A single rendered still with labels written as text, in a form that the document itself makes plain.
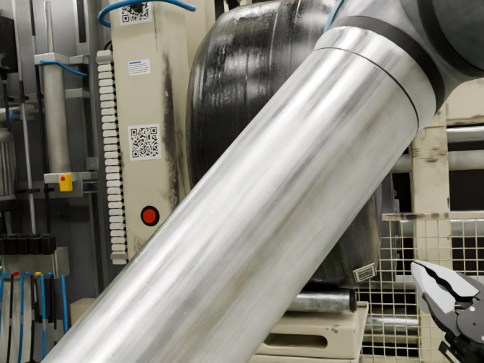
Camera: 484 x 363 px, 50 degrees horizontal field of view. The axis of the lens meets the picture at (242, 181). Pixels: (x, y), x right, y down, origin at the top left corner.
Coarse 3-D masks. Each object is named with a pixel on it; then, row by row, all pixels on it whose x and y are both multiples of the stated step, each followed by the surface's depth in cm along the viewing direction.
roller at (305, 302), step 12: (312, 288) 98; (324, 288) 97; (336, 288) 97; (348, 288) 96; (300, 300) 97; (312, 300) 96; (324, 300) 95; (336, 300) 95; (348, 300) 94; (324, 312) 97; (336, 312) 96; (348, 312) 95
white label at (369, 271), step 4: (372, 264) 91; (360, 268) 91; (364, 268) 91; (368, 268) 92; (372, 268) 92; (356, 272) 92; (360, 272) 92; (364, 272) 93; (368, 272) 94; (372, 272) 94; (356, 276) 93; (360, 276) 94; (364, 276) 95; (368, 276) 95; (372, 276) 96; (356, 280) 95; (360, 280) 96
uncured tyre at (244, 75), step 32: (288, 0) 97; (320, 0) 92; (224, 32) 92; (256, 32) 89; (288, 32) 87; (320, 32) 85; (192, 64) 95; (224, 64) 87; (256, 64) 85; (288, 64) 84; (192, 96) 90; (224, 96) 85; (256, 96) 84; (192, 128) 88; (224, 128) 84; (192, 160) 89; (352, 224) 85; (352, 256) 89
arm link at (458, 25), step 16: (432, 0) 37; (448, 0) 36; (464, 0) 35; (480, 0) 34; (448, 16) 36; (464, 16) 35; (480, 16) 34; (448, 32) 37; (464, 32) 36; (480, 32) 35; (464, 48) 37; (480, 48) 36; (480, 64) 38
